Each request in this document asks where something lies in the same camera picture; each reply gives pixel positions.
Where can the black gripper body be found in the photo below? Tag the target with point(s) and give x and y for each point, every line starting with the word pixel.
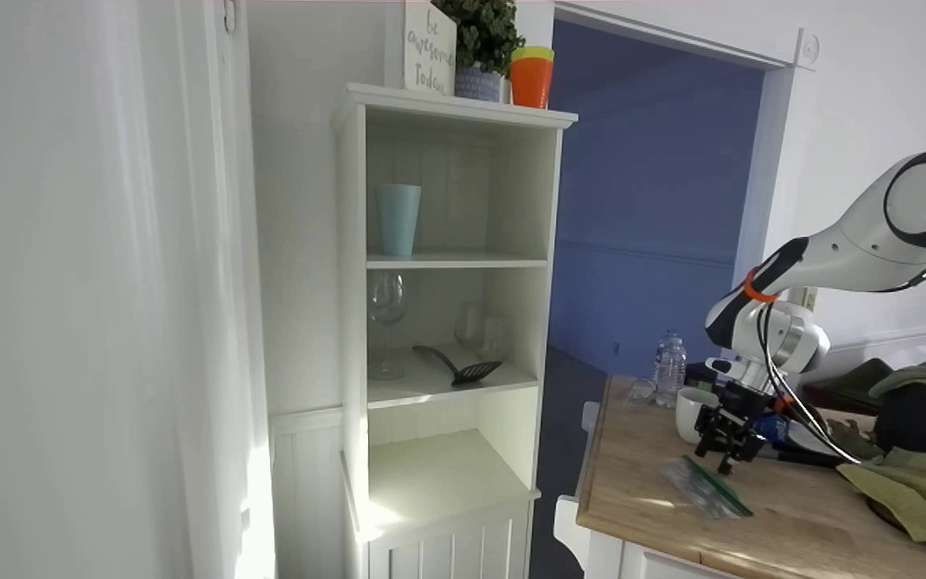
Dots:
pixel 733 423

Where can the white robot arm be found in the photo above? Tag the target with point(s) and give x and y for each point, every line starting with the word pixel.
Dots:
pixel 876 247

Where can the white ceramic cup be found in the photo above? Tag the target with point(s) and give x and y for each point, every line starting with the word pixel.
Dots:
pixel 693 402

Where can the light blue plastic cup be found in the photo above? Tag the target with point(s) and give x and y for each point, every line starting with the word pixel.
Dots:
pixel 398 218

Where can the clear plastic water bottle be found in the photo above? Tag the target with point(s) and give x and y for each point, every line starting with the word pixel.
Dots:
pixel 670 373

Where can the olive green cloth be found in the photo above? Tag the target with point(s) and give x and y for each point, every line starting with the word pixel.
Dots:
pixel 895 483

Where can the white open shelf unit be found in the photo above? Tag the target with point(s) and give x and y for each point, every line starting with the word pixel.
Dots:
pixel 440 481

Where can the clear wine glass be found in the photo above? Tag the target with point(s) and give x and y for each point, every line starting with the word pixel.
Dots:
pixel 387 308

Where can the orange and green cups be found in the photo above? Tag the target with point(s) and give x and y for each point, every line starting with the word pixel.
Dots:
pixel 531 77

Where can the potted green plant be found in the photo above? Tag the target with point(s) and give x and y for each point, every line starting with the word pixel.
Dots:
pixel 486 38

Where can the white text sign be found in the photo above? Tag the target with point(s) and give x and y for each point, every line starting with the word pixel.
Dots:
pixel 428 50

